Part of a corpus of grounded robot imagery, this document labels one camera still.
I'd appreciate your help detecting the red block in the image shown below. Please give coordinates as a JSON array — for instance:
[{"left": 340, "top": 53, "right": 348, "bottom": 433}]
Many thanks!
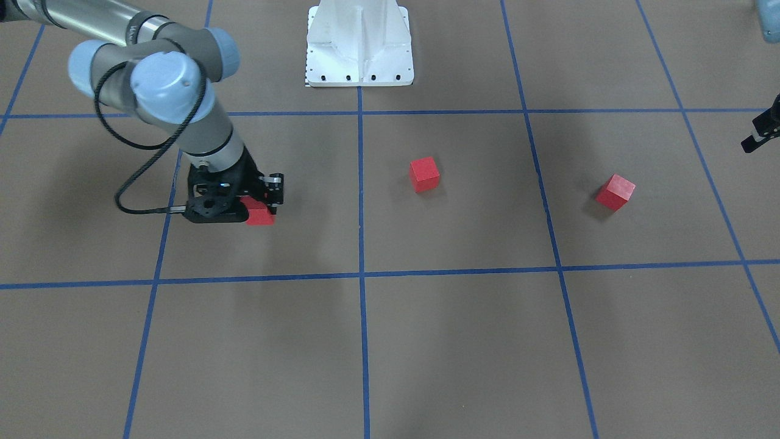
[
  {"left": 595, "top": 173, "right": 636, "bottom": 212},
  {"left": 409, "top": 157, "right": 441, "bottom": 193},
  {"left": 240, "top": 196, "right": 275, "bottom": 227}
]

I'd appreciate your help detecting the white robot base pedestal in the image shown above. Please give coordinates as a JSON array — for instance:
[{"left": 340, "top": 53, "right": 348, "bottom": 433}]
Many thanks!
[{"left": 305, "top": 1, "right": 415, "bottom": 87}]

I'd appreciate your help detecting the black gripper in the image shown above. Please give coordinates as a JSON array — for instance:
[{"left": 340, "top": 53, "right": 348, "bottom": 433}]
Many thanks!
[{"left": 184, "top": 149, "right": 285, "bottom": 223}]

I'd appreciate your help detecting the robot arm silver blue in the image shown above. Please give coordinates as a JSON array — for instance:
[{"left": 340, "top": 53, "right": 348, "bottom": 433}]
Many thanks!
[{"left": 2, "top": 1, "right": 284, "bottom": 225}]

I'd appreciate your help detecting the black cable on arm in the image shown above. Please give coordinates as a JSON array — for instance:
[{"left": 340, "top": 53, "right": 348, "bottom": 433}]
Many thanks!
[{"left": 94, "top": 38, "right": 208, "bottom": 215}]

